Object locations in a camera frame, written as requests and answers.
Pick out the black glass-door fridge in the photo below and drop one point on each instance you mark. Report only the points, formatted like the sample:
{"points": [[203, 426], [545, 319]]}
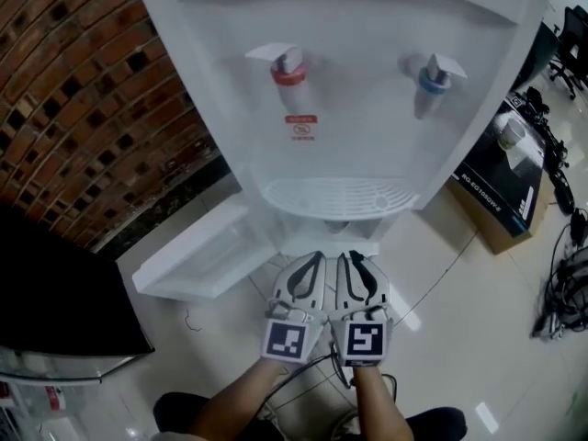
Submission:
{"points": [[59, 283]]}

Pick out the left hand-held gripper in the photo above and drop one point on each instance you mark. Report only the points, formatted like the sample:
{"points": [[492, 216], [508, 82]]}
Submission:
{"points": [[285, 340]]}

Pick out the white paper cup green print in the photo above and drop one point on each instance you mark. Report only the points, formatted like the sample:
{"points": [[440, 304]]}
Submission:
{"points": [[511, 136]]}

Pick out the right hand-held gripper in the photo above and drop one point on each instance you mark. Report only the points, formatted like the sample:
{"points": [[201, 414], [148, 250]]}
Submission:
{"points": [[365, 338]]}

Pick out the person's right leg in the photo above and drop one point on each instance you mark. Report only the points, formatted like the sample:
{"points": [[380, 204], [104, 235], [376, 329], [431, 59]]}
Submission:
{"points": [[436, 425]]}

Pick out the person's right forearm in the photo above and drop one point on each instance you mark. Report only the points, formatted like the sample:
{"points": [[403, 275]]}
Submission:
{"points": [[379, 407]]}

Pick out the black office chair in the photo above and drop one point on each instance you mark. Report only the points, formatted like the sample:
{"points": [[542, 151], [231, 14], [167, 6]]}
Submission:
{"points": [[572, 48]]}

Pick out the person's left leg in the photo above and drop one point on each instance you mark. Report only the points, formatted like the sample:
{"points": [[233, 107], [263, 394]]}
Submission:
{"points": [[179, 416]]}

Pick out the plain brown cardboard box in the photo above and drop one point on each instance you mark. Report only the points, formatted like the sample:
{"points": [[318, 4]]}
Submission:
{"points": [[544, 221]]}

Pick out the white dispenser door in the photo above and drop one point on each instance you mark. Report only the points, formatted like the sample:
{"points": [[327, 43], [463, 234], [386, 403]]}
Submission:
{"points": [[202, 255]]}

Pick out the person's leg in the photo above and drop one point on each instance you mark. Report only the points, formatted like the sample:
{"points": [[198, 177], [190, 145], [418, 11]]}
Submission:
{"points": [[179, 416], [436, 425]]}

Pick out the person's left forearm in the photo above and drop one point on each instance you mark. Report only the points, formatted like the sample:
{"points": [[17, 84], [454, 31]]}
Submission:
{"points": [[239, 402]]}

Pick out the white water dispenser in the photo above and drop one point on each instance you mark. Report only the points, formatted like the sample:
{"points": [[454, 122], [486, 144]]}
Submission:
{"points": [[344, 108]]}

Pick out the black product box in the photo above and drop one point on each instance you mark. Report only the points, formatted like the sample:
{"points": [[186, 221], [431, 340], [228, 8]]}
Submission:
{"points": [[505, 186]]}

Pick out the white drip tray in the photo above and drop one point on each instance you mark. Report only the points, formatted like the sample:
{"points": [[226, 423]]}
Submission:
{"points": [[340, 195]]}

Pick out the clear bottle red label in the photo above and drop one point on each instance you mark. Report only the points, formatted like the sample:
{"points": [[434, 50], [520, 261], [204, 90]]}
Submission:
{"points": [[55, 400]]}

